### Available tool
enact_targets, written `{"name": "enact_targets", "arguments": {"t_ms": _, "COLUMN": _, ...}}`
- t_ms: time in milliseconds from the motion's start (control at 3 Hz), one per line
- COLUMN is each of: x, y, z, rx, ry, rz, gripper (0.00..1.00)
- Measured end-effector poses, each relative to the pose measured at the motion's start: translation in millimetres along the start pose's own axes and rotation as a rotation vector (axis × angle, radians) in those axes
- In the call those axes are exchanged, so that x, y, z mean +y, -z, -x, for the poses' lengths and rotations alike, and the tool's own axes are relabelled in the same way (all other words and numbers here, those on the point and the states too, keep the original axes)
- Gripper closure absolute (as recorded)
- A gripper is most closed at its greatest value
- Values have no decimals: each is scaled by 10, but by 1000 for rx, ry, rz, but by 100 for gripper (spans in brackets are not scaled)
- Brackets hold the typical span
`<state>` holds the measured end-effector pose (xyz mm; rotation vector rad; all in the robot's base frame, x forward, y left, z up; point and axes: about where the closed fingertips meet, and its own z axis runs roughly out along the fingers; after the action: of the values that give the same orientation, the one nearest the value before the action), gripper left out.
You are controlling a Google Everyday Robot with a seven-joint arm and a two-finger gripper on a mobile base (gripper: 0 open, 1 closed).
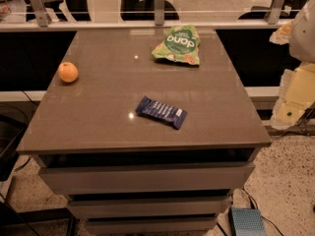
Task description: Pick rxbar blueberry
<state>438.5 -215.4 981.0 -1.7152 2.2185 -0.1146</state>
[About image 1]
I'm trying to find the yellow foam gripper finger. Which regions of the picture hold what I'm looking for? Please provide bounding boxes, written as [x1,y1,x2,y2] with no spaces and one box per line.
[270,63,315,130]

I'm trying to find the blue rxbar blueberry wrapper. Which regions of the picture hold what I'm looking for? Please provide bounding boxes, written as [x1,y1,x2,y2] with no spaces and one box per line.
[135,96,187,130]

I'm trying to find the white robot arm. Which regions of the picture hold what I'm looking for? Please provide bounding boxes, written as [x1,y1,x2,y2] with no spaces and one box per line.
[270,0,315,130]

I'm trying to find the black office chair right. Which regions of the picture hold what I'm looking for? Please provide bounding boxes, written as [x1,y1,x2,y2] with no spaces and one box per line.
[239,0,308,20]

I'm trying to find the green snack bag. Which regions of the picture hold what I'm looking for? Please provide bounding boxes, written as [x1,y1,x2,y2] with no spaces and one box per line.
[152,25,200,66]

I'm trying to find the grey drawer cabinet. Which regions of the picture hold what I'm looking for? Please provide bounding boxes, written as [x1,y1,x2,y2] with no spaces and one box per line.
[19,29,271,235]

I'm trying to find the orange fruit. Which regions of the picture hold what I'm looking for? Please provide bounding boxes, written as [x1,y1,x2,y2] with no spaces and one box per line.
[57,62,79,83]

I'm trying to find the black office chair left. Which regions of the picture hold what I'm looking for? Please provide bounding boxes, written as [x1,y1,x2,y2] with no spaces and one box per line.
[19,0,93,23]

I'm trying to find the metal railing post right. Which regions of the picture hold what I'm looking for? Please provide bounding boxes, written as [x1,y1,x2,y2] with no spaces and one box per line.
[265,0,284,25]

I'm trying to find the metal railing post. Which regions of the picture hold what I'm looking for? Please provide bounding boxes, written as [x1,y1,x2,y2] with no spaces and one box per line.
[265,0,284,25]
[30,0,51,28]
[155,0,164,26]

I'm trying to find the black floor cable right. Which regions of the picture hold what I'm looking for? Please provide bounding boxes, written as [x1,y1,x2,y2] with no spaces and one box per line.
[240,187,285,236]

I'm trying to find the metal railing post middle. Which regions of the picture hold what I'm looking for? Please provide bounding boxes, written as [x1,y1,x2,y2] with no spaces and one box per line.
[155,0,164,26]

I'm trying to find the metal railing post left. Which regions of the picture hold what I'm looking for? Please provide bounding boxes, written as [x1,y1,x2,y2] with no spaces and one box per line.
[30,0,51,28]

